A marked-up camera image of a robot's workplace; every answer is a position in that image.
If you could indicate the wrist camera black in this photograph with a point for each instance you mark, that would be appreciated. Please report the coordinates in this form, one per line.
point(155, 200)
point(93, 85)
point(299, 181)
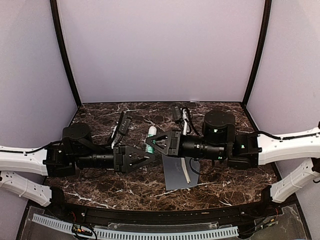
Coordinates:
point(121, 129)
point(180, 117)

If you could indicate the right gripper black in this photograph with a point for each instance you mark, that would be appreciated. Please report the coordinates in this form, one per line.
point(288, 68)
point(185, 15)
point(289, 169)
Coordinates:
point(172, 142)

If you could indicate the beige letter paper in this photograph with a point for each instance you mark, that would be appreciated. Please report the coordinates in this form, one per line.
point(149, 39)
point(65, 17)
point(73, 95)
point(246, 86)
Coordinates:
point(185, 170)

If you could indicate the black left frame post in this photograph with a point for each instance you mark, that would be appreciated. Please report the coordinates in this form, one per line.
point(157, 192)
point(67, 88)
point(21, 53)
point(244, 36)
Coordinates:
point(63, 51)

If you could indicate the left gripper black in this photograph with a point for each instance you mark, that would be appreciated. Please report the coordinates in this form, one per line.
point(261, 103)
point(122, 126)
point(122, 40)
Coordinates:
point(127, 166)

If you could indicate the black right frame post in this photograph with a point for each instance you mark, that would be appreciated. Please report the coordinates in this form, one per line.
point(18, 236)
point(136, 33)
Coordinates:
point(259, 52)

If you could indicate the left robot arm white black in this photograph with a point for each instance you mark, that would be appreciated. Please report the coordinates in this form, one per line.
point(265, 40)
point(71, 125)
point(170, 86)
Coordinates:
point(61, 158)

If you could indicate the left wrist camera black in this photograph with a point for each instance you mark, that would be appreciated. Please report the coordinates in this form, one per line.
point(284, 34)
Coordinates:
point(121, 129)

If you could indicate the black front table rail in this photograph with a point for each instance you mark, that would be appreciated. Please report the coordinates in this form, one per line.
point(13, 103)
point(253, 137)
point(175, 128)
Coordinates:
point(240, 214)

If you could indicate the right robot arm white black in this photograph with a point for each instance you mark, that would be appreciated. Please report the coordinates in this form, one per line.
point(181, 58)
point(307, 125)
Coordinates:
point(220, 142)

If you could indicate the white slotted cable duct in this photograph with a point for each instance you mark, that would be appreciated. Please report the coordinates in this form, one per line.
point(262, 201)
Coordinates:
point(119, 231)

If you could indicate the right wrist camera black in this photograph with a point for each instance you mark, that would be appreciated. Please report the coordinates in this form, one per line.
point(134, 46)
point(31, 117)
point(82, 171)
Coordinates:
point(180, 117)

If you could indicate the grey envelope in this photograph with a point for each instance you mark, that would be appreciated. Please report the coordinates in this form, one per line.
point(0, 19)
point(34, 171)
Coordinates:
point(174, 175)

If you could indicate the black frame post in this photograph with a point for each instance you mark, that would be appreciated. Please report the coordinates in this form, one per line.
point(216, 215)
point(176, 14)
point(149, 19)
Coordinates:
point(63, 51)
point(259, 52)

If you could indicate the small electronics board with leds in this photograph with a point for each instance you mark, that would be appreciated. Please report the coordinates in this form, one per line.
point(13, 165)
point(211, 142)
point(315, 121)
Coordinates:
point(78, 229)

